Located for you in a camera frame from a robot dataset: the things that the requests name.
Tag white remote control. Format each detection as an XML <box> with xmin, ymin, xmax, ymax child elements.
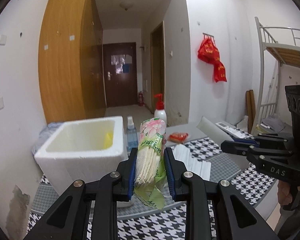
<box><xmin>215</xmin><ymin>121</ymin><xmax>248</xmax><ymax>138</ymax></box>

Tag metal bunk bed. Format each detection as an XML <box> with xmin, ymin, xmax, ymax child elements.
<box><xmin>254</xmin><ymin>17</ymin><xmax>300</xmax><ymax>135</ymax></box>

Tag narrow red plastic bag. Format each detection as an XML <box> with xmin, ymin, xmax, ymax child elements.
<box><xmin>212</xmin><ymin>61</ymin><xmax>227</xmax><ymax>83</ymax></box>

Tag white foam box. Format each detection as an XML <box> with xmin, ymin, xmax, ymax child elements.
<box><xmin>34</xmin><ymin>116</ymin><xmax>129</xmax><ymax>208</ymax></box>

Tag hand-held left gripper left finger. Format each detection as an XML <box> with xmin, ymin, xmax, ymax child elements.
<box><xmin>24</xmin><ymin>147</ymin><xmax>138</xmax><ymax>240</ymax></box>

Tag green tissue pack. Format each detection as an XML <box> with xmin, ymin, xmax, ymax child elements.
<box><xmin>133</xmin><ymin>117</ymin><xmax>167</xmax><ymax>210</ymax></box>

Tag wide red plastic bag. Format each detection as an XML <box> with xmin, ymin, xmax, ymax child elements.
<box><xmin>197</xmin><ymin>36</ymin><xmax>221</xmax><ymax>64</ymax></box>

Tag dark brown entrance door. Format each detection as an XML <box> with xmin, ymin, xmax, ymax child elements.
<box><xmin>102</xmin><ymin>42</ymin><xmax>137</xmax><ymax>108</ymax></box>

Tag paper notices on door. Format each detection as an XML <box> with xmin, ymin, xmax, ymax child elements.
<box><xmin>111</xmin><ymin>54</ymin><xmax>133</xmax><ymax>75</ymax></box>

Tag blue spray bottle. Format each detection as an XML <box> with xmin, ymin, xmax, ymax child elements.
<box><xmin>126</xmin><ymin>116</ymin><xmax>138</xmax><ymax>148</ymax></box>

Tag wooden wardrobe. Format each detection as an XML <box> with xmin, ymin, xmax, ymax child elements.
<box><xmin>38</xmin><ymin>0</ymin><xmax>107</xmax><ymax>125</ymax></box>

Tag white plastic bag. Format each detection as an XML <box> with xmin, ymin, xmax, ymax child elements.
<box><xmin>236</xmin><ymin>115</ymin><xmax>249</xmax><ymax>130</ymax></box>

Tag white pump bottle red pump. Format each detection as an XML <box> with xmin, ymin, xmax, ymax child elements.
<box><xmin>154</xmin><ymin>94</ymin><xmax>167</xmax><ymax>128</ymax></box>

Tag yellow sponge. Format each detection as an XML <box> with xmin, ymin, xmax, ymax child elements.
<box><xmin>104</xmin><ymin>132</ymin><xmax>114</xmax><ymax>148</ymax></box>

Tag white pleated paper stack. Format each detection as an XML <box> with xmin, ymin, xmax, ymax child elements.
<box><xmin>174</xmin><ymin>144</ymin><xmax>213</xmax><ymax>182</ymax></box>

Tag wooden side door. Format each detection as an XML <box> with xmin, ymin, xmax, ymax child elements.
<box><xmin>150</xmin><ymin>21</ymin><xmax>165</xmax><ymax>113</ymax></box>

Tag person's right forearm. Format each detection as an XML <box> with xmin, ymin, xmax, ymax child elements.
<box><xmin>275</xmin><ymin>205</ymin><xmax>300</xmax><ymax>240</ymax></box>

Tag person's right hand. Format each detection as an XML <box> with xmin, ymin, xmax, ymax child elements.
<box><xmin>277</xmin><ymin>180</ymin><xmax>293</xmax><ymax>206</ymax></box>

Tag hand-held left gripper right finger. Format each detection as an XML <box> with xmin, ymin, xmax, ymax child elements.
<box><xmin>164</xmin><ymin>147</ymin><xmax>273</xmax><ymax>240</ymax></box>

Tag grey cloth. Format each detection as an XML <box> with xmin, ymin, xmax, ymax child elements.
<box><xmin>259</xmin><ymin>117</ymin><xmax>287</xmax><ymax>133</ymax></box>

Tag houndstooth table mat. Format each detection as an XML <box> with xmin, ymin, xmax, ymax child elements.
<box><xmin>27</xmin><ymin>136</ymin><xmax>280</xmax><ymax>240</ymax></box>

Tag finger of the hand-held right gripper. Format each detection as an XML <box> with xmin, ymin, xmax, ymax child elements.
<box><xmin>220</xmin><ymin>140</ymin><xmax>263</xmax><ymax>158</ymax></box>
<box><xmin>232</xmin><ymin>133</ymin><xmax>294</xmax><ymax>147</ymax></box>

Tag leaning wooden boards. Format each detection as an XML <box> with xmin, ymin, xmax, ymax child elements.
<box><xmin>245</xmin><ymin>90</ymin><xmax>257</xmax><ymax>133</ymax></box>

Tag red snack packet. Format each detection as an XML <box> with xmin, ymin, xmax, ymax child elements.
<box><xmin>168</xmin><ymin>132</ymin><xmax>190</xmax><ymax>143</ymax></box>

